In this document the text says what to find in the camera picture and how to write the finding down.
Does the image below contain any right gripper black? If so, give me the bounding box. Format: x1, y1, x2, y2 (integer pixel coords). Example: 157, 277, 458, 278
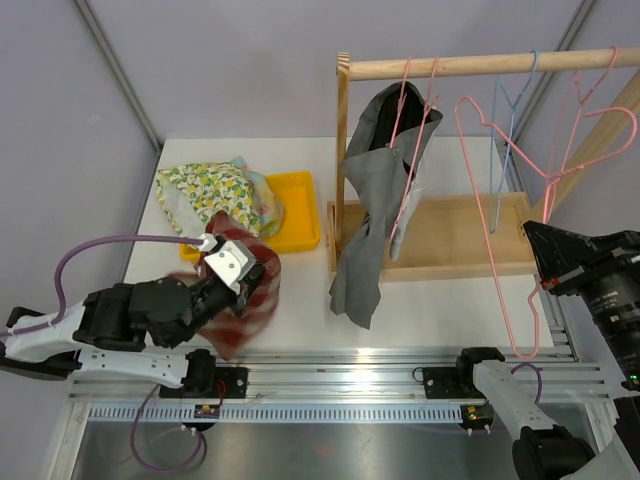
528, 218, 640, 383

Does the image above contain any red plaid skirt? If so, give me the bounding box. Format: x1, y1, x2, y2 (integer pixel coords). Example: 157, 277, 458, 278
166, 211, 281, 360

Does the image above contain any pastel tie-dye skirt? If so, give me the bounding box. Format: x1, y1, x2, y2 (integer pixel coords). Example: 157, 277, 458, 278
231, 156, 285, 239

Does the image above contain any lemon print skirt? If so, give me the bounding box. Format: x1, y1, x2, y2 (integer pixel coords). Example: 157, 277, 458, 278
155, 157, 260, 238

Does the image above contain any blue hanger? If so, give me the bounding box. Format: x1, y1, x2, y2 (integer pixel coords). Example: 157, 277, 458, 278
488, 49, 539, 234

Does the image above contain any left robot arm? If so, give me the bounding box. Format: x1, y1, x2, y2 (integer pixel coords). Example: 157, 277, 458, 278
1, 263, 265, 398

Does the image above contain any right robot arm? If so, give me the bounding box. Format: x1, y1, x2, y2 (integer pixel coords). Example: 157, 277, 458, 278
453, 221, 639, 479

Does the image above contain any grey skirt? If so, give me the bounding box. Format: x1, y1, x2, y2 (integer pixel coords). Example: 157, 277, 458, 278
329, 82, 443, 329

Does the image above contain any wooden clothes rack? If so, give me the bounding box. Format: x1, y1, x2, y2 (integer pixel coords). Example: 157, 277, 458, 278
327, 47, 639, 282

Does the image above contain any yellow plastic tray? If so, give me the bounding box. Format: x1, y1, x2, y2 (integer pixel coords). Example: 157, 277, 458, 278
178, 170, 321, 262

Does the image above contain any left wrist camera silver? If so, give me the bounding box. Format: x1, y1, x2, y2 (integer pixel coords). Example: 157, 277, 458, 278
198, 233, 256, 294

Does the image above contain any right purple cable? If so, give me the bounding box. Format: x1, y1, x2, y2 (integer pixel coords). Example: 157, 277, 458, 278
509, 362, 545, 406

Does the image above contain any aluminium rail frame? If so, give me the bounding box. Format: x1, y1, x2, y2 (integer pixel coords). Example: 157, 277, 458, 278
69, 272, 621, 426

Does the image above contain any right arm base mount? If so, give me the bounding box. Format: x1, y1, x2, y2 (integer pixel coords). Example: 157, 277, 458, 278
412, 347, 505, 400

